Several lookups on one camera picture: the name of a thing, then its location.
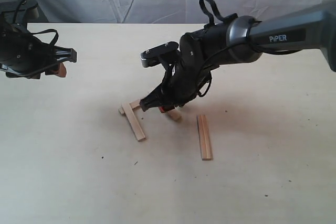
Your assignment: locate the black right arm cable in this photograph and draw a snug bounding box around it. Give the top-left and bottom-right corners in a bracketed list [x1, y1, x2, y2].
[195, 0, 336, 99]

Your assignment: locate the wood strip with metal dots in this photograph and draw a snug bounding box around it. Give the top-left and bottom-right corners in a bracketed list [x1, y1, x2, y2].
[119, 99, 140, 115]

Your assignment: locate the short wood strip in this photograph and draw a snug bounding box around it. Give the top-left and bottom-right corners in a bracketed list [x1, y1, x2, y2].
[197, 114, 213, 161]

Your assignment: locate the wood strip with black dots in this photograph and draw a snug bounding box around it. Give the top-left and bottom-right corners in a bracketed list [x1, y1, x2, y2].
[166, 110, 182, 122]

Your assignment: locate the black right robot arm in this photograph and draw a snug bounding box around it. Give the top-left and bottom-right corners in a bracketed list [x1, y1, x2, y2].
[140, 0, 335, 113]

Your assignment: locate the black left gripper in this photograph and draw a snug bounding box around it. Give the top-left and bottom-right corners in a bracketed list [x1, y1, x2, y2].
[1, 23, 77, 79]

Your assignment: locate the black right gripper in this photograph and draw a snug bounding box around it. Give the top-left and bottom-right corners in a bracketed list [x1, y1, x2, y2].
[140, 62, 213, 113]

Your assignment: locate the thin wood strip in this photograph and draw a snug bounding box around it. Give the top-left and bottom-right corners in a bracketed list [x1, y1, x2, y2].
[121, 103, 146, 142]

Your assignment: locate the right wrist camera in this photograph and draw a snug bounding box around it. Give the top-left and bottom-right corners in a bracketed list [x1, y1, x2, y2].
[140, 41, 179, 69]

